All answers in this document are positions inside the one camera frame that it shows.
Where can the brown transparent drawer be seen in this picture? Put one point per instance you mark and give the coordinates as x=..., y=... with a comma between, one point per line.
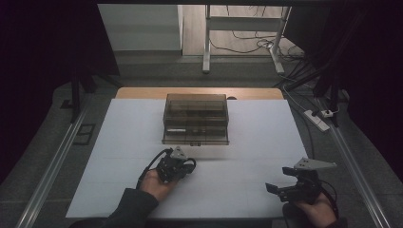
x=202, y=141

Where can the black curtain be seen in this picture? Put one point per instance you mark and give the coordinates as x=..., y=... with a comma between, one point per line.
x=374, y=79
x=38, y=63

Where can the white plug adapter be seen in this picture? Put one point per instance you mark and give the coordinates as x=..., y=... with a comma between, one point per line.
x=328, y=113

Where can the aluminium rail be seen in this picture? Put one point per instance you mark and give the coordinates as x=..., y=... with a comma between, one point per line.
x=50, y=171
x=355, y=174

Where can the brown transparent drawer cabinet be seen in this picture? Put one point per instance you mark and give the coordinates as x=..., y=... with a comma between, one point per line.
x=196, y=104

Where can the black metal stand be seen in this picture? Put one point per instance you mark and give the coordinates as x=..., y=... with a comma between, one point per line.
x=334, y=95
x=75, y=95

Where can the white power strip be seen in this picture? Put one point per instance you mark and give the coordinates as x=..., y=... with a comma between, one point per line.
x=316, y=122

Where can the small white object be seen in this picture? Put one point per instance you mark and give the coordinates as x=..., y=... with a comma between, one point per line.
x=176, y=129

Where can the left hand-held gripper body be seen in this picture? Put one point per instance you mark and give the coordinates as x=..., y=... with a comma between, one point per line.
x=172, y=167

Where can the person's right hand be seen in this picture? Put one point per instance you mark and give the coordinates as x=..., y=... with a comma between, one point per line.
x=320, y=213

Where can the person's left hand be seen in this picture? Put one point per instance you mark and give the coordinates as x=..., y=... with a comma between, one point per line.
x=155, y=186

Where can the white table cover sheet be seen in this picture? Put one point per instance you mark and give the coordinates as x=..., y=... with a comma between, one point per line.
x=247, y=142

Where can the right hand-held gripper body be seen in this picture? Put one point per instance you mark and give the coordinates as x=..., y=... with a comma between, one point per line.
x=304, y=186

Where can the white metal desk frame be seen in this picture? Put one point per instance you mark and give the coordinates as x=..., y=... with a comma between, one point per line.
x=206, y=47

